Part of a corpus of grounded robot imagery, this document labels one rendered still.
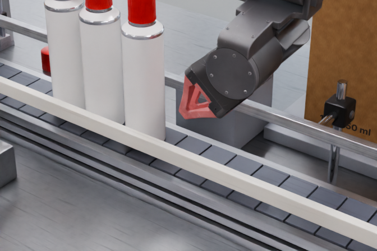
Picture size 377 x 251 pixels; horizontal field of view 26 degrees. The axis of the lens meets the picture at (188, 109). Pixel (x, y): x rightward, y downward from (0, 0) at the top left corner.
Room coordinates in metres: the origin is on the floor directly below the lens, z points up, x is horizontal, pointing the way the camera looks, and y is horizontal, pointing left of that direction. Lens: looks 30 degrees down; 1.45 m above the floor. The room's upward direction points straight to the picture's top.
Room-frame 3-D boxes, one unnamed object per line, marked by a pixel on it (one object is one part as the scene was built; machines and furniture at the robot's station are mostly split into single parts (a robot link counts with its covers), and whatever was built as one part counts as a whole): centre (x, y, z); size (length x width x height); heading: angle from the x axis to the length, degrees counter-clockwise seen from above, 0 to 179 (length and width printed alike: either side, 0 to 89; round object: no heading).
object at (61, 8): (0.97, 0.16, 0.98); 0.05 x 0.05 x 0.20
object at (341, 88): (0.82, -0.17, 0.91); 0.07 x 0.03 x 0.17; 144
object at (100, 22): (0.93, 0.11, 0.98); 0.05 x 0.05 x 0.20
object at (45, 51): (1.19, 0.22, 0.85); 0.03 x 0.03 x 0.03
